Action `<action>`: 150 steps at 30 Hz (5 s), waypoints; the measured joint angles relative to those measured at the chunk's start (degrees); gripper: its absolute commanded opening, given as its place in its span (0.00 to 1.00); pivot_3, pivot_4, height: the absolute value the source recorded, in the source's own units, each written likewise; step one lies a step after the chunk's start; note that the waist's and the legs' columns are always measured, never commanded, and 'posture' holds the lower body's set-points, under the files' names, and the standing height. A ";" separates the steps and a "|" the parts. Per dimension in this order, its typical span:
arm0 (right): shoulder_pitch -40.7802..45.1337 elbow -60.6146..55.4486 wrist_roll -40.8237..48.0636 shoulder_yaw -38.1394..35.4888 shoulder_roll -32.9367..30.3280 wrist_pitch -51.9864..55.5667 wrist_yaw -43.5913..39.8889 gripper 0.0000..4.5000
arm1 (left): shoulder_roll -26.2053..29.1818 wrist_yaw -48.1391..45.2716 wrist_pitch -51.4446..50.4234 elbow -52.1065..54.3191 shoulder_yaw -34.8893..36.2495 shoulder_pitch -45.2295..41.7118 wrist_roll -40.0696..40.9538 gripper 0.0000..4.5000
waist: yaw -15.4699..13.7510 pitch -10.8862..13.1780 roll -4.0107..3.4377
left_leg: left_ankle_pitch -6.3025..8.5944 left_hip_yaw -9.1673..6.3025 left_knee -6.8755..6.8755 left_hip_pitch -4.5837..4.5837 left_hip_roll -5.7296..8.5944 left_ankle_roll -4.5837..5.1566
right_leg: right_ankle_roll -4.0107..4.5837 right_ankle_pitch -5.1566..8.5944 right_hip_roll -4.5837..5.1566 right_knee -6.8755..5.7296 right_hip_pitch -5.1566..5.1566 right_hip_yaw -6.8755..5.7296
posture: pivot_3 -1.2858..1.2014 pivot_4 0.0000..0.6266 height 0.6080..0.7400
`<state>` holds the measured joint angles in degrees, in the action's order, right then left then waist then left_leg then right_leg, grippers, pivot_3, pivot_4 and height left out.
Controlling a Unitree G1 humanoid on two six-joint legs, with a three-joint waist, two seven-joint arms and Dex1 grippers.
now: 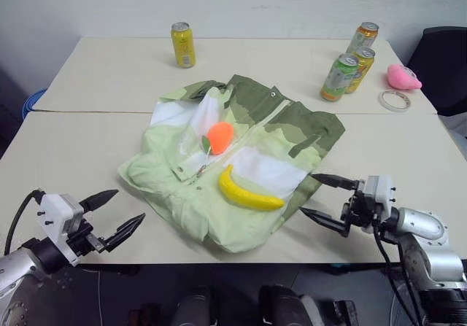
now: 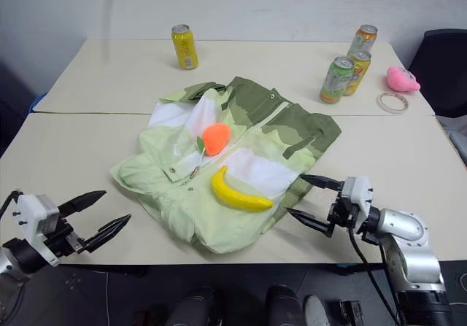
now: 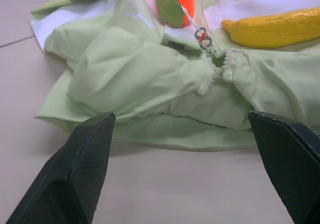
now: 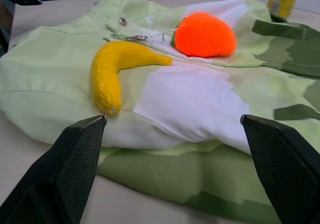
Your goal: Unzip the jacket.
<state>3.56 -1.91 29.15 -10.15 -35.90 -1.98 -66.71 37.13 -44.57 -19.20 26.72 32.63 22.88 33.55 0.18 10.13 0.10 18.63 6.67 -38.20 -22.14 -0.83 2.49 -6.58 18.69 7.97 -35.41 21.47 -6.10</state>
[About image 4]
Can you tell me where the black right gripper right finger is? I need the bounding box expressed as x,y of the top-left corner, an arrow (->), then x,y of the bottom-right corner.
240,114 -> 320,224

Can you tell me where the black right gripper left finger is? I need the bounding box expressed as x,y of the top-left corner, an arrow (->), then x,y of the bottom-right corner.
0,115 -> 109,224

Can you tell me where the light green patchwork jacket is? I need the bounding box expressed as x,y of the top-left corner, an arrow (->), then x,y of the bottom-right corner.
0,0 -> 320,224

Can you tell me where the yellow toy banana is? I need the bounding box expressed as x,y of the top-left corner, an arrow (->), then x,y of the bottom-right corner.
90,41 -> 173,116

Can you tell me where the orange plush strawberry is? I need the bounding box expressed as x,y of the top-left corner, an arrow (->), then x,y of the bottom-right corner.
170,12 -> 238,58

